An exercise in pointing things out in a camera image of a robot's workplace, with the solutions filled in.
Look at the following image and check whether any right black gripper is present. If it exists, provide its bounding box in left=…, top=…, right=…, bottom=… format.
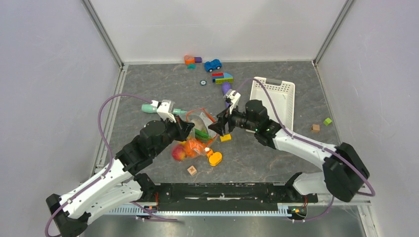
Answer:
left=208, top=103, right=257, bottom=137

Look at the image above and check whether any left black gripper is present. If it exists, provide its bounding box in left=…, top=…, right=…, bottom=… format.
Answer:
left=152, top=113, right=195, bottom=157

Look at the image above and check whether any white garlic toy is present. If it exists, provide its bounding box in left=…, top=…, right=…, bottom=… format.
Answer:
left=191, top=118, right=206, bottom=131

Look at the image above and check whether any green chili pepper toy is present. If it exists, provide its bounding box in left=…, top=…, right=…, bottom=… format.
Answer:
left=195, top=134, right=212, bottom=141

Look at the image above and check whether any orange pumpkin toy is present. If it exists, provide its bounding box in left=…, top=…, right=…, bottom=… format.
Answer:
left=183, top=138, right=206, bottom=158

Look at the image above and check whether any long green cucumber toy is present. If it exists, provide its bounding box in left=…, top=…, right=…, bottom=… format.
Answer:
left=195, top=129, right=212, bottom=141

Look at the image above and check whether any clear zip bag orange zipper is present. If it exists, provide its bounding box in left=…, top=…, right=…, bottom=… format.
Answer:
left=171, top=108, right=218, bottom=161

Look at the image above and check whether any red apple toy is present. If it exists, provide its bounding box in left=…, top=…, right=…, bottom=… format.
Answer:
left=171, top=145, right=186, bottom=161

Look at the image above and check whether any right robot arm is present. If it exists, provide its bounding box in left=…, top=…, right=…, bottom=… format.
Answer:
left=209, top=100, right=370, bottom=202

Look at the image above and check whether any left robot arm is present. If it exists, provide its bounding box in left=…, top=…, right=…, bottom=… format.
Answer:
left=45, top=116, right=194, bottom=237

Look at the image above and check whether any yellow brick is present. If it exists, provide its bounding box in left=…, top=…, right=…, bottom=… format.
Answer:
left=220, top=134, right=232, bottom=142

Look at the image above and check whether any orange oval block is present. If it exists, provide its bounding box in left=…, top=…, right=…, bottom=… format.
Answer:
left=208, top=152, right=222, bottom=166

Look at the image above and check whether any wooden cube with X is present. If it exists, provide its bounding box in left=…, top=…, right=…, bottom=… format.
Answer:
left=187, top=166, right=197, bottom=176

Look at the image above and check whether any multicolour brick stack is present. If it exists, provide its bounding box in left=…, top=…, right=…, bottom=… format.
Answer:
left=211, top=73, right=234, bottom=84

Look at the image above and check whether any blue toy car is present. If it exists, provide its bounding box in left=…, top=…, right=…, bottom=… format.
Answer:
left=204, top=59, right=222, bottom=72

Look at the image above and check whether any white plastic basket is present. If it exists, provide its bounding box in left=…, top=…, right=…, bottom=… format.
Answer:
left=250, top=77, right=295, bottom=131

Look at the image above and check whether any small wooden cube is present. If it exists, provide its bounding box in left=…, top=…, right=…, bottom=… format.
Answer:
left=311, top=124, right=320, bottom=133

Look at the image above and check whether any small green cube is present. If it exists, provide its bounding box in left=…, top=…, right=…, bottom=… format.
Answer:
left=323, top=118, right=333, bottom=126

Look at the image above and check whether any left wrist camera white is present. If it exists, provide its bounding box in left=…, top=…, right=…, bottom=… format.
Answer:
left=151, top=100, right=176, bottom=122

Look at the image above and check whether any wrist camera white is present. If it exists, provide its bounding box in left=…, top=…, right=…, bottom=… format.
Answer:
left=151, top=100, right=176, bottom=122
left=223, top=89, right=241, bottom=114

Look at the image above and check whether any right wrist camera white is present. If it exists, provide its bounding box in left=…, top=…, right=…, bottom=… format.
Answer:
left=223, top=89, right=241, bottom=114

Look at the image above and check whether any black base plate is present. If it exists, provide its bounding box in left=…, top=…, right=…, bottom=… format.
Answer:
left=133, top=173, right=318, bottom=212

